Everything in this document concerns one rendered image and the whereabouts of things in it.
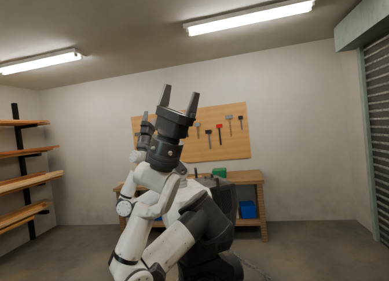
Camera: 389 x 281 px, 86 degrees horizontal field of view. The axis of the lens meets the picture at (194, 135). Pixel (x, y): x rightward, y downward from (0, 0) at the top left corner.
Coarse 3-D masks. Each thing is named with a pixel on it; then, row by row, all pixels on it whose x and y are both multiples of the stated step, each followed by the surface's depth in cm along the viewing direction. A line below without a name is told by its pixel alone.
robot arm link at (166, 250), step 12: (168, 228) 64; (180, 228) 63; (156, 240) 62; (168, 240) 60; (180, 240) 61; (192, 240) 63; (144, 252) 59; (156, 252) 58; (168, 252) 59; (180, 252) 60; (144, 264) 60; (156, 264) 56; (168, 264) 58; (132, 276) 51; (144, 276) 52; (156, 276) 55
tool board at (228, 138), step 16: (208, 112) 345; (224, 112) 340; (240, 112) 335; (192, 128) 352; (208, 128) 347; (224, 128) 341; (240, 128) 336; (192, 144) 354; (208, 144) 348; (224, 144) 343; (240, 144) 338; (192, 160) 355; (208, 160) 349
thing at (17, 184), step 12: (12, 108) 359; (0, 120) 293; (12, 120) 309; (24, 120) 327; (36, 120) 356; (0, 156) 292; (12, 156) 313; (24, 156) 360; (24, 168) 364; (12, 180) 316; (24, 180) 322; (36, 180) 331; (48, 180) 357; (0, 192) 280; (12, 192) 300; (24, 192) 364; (36, 204) 358; (48, 204) 373; (0, 216) 315; (12, 216) 308; (24, 216) 315; (0, 228) 289; (12, 228) 296
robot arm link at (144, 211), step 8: (176, 176) 56; (168, 184) 55; (176, 184) 57; (168, 192) 54; (176, 192) 59; (160, 200) 54; (168, 200) 55; (136, 208) 55; (144, 208) 54; (152, 208) 54; (160, 208) 53; (168, 208) 57; (144, 216) 54; (152, 216) 54
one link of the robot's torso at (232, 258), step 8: (216, 256) 91; (224, 256) 97; (232, 256) 99; (200, 264) 87; (208, 264) 88; (216, 264) 89; (224, 264) 90; (232, 264) 93; (240, 264) 95; (184, 272) 84; (192, 272) 86; (216, 272) 89; (224, 272) 90; (232, 272) 91; (240, 272) 94; (184, 280) 88; (216, 280) 90; (224, 280) 90; (232, 280) 92; (240, 280) 94
